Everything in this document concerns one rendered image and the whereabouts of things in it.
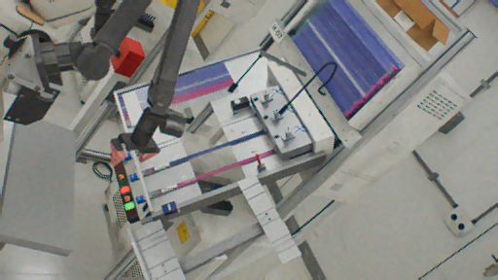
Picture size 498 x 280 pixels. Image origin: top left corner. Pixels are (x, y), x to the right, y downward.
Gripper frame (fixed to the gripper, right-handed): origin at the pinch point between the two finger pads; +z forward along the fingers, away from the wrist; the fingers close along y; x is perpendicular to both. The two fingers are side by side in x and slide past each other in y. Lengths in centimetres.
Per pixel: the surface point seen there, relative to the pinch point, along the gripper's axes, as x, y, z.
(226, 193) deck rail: -8, 47, 16
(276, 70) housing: 27, 84, -17
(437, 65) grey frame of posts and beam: -24, 87, -62
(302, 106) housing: 4, 79, -17
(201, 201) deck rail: -6.0, 39.0, 21.3
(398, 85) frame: -20, 81, -49
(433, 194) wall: -34, 222, 27
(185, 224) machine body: 4, 54, 52
